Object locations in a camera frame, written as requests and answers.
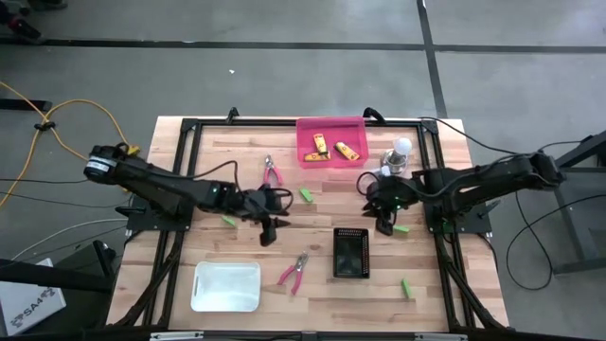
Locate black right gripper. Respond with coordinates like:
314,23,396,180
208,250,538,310
362,178,419,219

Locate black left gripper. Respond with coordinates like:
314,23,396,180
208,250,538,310
220,182,292,228

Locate pink handled pliers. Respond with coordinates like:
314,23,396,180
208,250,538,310
276,251,311,296
262,153,285,188

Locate yellow battery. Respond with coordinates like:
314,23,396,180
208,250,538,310
312,133,331,155

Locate black mesh basket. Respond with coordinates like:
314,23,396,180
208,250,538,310
331,226,371,279

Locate white bulb table lamp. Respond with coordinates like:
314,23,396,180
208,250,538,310
380,136,414,176

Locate white plastic tray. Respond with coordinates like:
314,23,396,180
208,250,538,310
189,260,262,314

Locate pink translucent bin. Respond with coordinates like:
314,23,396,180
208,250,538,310
295,116,369,171

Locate black side stand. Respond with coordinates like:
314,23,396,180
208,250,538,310
0,239,117,295

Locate white printed cardboard box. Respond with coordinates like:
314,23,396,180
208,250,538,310
0,258,67,337

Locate black floor bar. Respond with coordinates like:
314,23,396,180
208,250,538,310
0,98,53,113

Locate person's shoe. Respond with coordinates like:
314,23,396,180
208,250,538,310
0,9,44,44
26,0,67,11

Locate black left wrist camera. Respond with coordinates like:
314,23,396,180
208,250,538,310
258,218,279,248

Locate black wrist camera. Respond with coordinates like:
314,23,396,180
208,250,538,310
258,218,279,248
375,213,395,237

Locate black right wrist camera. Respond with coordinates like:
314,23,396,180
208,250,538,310
375,213,395,237

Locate white lamp cable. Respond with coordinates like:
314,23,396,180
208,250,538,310
367,163,395,180

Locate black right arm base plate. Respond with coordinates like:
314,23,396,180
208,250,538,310
423,198,493,236

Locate black aluminium table frame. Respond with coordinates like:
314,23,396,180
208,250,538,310
106,106,510,332

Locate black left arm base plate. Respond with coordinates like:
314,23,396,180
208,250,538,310
126,193,193,233

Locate yellow extension cord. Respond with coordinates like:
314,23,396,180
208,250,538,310
0,80,142,209

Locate black side table frame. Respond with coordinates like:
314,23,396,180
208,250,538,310
539,130,606,277

